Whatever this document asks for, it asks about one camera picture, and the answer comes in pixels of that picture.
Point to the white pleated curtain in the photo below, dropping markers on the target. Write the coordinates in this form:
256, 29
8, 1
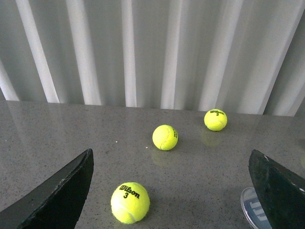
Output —
241, 56

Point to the yellow Wilson 3 tennis ball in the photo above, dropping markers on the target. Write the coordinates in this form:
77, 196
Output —
215, 120

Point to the near yellow Wilson tennis ball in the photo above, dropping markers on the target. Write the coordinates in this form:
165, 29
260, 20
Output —
130, 202

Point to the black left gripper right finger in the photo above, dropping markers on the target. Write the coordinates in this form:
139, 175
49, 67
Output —
280, 191

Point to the yellow Head Team tennis ball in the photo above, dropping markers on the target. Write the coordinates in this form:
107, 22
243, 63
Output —
165, 137

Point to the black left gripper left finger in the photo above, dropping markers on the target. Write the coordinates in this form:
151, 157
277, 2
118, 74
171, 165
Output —
57, 203

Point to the clear Wilson tennis ball can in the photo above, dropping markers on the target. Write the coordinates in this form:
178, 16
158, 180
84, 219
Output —
253, 210

